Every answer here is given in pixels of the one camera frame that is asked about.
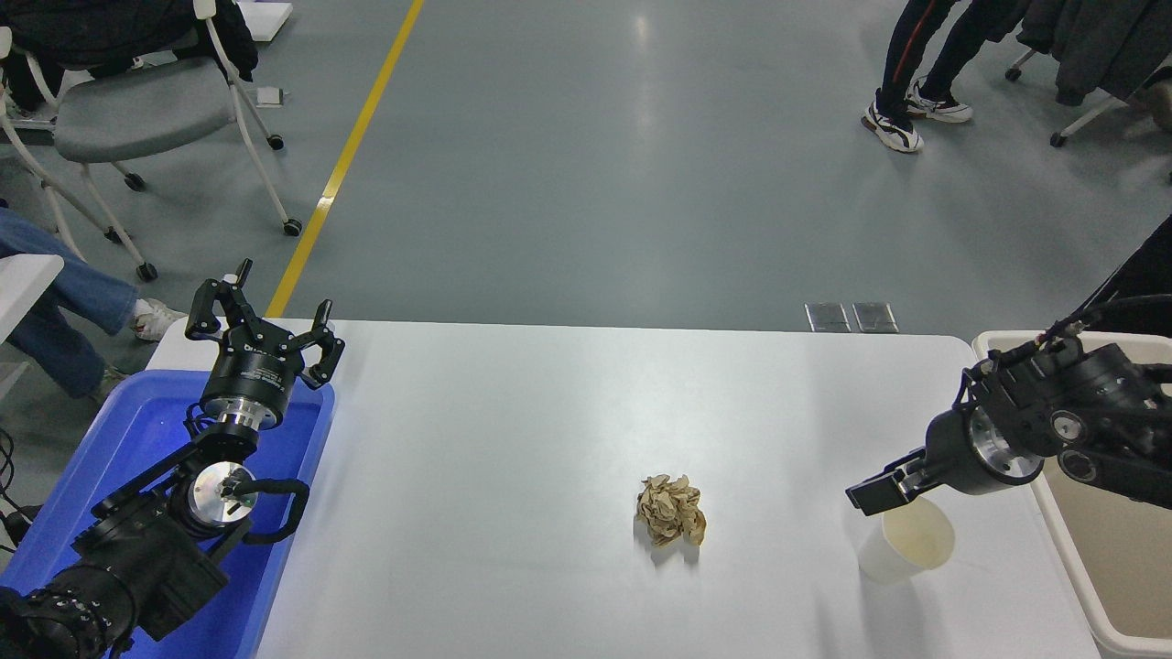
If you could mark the person in striped black trousers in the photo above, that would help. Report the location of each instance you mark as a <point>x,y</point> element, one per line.
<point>1144,270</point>

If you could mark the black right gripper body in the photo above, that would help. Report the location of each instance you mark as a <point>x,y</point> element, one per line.
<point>952,453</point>

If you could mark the chair with castor wheels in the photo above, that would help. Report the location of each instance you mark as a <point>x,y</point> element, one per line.
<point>1085,114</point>

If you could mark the person in white sneakers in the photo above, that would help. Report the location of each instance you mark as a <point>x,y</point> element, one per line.
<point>902,55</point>

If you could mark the dark grey coat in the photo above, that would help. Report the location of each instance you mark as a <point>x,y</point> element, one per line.
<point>1099,46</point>

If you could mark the white side table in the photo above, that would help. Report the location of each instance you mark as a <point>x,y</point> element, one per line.
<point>23,279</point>

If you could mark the grey chair white frame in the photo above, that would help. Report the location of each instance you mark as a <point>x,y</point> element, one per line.
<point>137,114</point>

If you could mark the white flat board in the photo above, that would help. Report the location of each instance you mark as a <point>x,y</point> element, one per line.
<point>265,16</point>

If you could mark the white paper cup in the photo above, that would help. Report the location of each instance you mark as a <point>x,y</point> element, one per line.
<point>902,549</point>

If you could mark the large pale bin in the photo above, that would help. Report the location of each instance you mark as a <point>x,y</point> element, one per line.
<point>1126,567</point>

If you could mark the small white floor object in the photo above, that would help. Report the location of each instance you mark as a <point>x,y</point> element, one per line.
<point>270,96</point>

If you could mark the seated person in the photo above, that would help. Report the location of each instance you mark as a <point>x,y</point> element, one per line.
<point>64,293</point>

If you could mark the blue plastic tray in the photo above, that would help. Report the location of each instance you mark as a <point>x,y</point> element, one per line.
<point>146,430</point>

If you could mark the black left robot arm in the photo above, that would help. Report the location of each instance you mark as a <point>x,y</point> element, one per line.
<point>137,549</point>

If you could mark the crumpled tan paper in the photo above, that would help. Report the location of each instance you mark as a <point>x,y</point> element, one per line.
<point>670,511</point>

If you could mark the metal floor plate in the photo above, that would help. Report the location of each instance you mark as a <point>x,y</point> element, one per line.
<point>827,318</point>
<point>875,318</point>

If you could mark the black jacket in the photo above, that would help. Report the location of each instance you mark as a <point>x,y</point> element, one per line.
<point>101,27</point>

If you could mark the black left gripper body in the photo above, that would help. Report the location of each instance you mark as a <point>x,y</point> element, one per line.
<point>254,371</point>

